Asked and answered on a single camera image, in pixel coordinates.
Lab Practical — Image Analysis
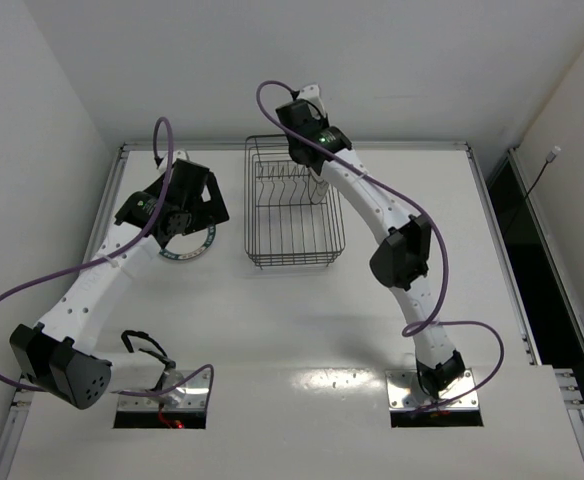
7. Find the black cable white plug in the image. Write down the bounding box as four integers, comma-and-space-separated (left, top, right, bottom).
503, 145, 562, 236

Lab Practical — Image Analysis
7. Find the orange sunburst plate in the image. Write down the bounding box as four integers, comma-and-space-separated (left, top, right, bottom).
308, 170, 328, 204

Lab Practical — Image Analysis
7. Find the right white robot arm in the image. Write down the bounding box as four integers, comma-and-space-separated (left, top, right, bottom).
276, 84, 465, 400

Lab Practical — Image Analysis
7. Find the green rimmed white plate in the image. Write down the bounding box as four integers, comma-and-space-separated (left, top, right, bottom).
159, 225, 217, 262

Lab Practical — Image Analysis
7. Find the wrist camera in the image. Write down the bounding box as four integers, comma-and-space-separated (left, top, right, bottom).
316, 126, 352, 153
114, 191, 165, 229

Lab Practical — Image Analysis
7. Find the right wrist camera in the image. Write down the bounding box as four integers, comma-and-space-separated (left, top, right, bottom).
316, 126, 352, 153

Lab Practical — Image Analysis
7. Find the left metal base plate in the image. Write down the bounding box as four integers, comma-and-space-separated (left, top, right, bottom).
117, 369, 211, 414

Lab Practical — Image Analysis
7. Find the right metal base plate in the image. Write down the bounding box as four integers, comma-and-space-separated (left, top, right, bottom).
386, 369, 480, 413

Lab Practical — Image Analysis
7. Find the white plate grey flower pattern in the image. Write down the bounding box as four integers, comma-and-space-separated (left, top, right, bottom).
309, 180, 330, 205

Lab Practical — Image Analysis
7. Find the grey wire dish rack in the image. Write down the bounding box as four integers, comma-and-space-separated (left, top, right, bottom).
244, 134, 346, 269

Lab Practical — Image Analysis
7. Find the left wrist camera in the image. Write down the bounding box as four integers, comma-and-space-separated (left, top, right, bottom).
114, 191, 165, 229

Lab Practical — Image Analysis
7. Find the metal base plate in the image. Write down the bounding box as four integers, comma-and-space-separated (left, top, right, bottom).
117, 369, 211, 414
386, 369, 480, 413

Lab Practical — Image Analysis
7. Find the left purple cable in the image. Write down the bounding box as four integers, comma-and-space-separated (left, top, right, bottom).
0, 117, 215, 396

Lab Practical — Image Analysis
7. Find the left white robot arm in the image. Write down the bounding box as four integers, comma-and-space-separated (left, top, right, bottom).
10, 158, 229, 410

